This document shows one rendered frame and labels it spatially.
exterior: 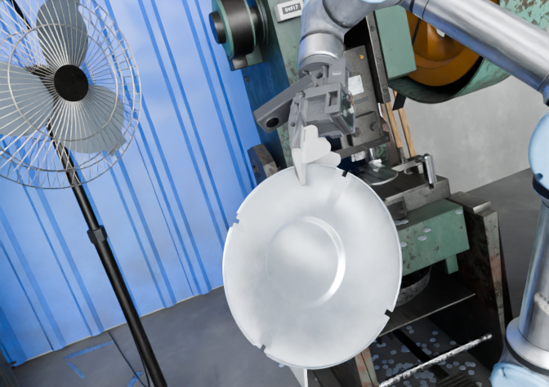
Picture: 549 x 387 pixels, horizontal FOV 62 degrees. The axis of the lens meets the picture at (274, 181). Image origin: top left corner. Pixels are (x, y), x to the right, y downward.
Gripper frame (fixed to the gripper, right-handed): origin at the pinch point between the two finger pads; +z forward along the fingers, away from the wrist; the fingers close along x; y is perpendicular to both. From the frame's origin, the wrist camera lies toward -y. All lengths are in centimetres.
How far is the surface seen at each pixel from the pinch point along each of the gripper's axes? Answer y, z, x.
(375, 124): -6, -44, 58
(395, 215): -4, -21, 74
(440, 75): 12, -67, 72
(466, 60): 20, -63, 62
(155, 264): -152, -25, 130
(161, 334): -144, 11, 136
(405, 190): 2, -22, 59
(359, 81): -8, -56, 51
